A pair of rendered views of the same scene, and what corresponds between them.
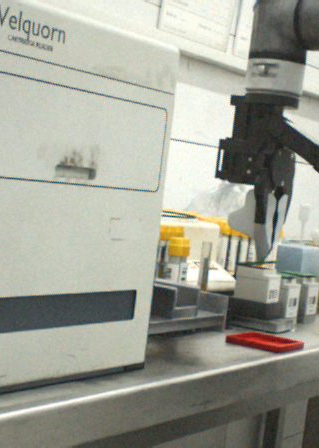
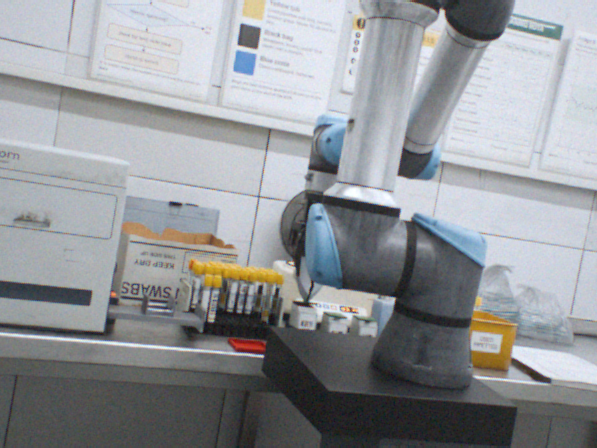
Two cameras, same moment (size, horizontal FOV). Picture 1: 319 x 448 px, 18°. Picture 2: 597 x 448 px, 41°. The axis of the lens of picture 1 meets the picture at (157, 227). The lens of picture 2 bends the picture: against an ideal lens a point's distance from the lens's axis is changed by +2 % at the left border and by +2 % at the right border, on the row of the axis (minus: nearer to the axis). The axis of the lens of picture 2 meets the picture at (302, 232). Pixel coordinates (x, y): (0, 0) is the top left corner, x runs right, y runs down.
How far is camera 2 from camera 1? 107 cm
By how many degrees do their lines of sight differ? 38
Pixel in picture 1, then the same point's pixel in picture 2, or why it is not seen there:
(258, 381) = (199, 362)
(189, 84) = (481, 190)
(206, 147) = (504, 238)
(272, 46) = (312, 162)
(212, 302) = (200, 313)
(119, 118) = (69, 198)
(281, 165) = not seen: hidden behind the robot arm
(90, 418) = (13, 345)
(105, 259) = (60, 270)
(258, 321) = not seen: hidden behind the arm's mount
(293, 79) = (323, 183)
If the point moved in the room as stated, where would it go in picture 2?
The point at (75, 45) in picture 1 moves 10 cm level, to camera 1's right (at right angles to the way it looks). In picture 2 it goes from (28, 160) to (65, 168)
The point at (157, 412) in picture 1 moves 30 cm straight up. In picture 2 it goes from (80, 356) to (110, 175)
